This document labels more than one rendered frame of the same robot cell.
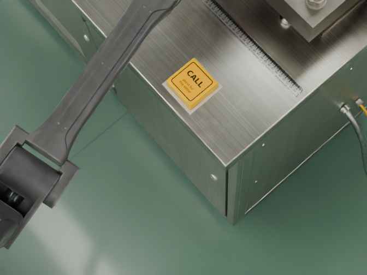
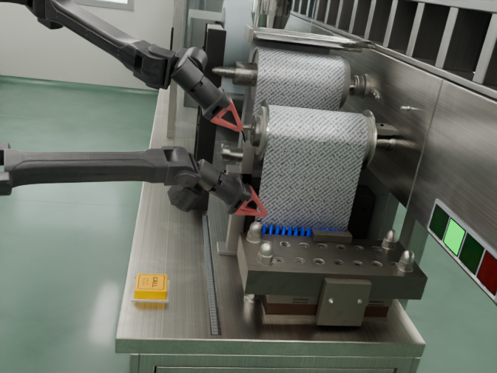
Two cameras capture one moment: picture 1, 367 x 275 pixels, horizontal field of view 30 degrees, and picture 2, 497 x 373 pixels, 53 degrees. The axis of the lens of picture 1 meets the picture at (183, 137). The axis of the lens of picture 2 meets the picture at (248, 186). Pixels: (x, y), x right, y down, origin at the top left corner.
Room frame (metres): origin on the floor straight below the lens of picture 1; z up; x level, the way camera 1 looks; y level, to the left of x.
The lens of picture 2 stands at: (-0.35, -0.53, 1.58)
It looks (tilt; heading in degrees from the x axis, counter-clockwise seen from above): 23 degrees down; 20
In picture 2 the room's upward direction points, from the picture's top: 8 degrees clockwise
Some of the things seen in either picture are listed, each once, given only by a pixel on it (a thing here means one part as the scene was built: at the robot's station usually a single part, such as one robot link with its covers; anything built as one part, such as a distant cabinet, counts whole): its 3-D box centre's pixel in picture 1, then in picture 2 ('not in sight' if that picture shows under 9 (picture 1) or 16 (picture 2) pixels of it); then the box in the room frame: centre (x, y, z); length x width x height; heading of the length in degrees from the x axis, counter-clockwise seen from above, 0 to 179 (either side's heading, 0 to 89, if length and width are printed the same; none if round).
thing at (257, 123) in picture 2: not in sight; (257, 130); (0.72, -0.15, 1.25); 0.07 x 0.02 x 0.07; 30
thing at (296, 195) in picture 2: not in sight; (305, 201); (0.73, -0.29, 1.10); 0.23 x 0.01 x 0.18; 120
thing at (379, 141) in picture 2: not in sight; (378, 141); (0.87, -0.41, 1.25); 0.07 x 0.04 x 0.04; 120
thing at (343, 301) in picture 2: not in sight; (343, 303); (0.58, -0.45, 0.96); 0.10 x 0.03 x 0.11; 120
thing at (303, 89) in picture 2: not in sight; (293, 153); (0.90, -0.19, 1.16); 0.39 x 0.23 x 0.51; 30
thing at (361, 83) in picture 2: not in sight; (353, 85); (1.09, -0.28, 1.33); 0.07 x 0.07 x 0.07; 30
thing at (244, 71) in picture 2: not in sight; (244, 73); (0.93, -0.01, 1.33); 0.06 x 0.06 x 0.06; 30
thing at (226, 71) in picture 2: not in sight; (222, 71); (0.90, 0.04, 1.33); 0.06 x 0.03 x 0.03; 120
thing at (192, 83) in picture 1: (192, 83); (151, 286); (0.47, -0.04, 0.91); 0.07 x 0.07 x 0.02; 30
